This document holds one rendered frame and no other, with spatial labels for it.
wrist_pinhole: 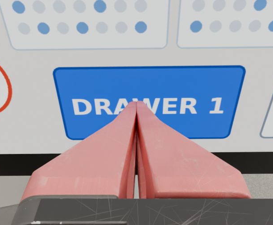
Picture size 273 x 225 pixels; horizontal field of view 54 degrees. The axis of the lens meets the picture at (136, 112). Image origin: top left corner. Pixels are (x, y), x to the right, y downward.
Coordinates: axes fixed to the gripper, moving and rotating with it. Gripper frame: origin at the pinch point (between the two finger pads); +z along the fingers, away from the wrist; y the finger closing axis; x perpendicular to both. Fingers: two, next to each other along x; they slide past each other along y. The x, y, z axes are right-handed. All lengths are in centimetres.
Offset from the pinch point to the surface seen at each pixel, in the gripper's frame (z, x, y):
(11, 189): 41, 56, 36
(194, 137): 2.0, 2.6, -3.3
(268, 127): 2.0, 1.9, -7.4
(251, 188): 61, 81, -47
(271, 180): 63, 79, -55
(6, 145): 2.0, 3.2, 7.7
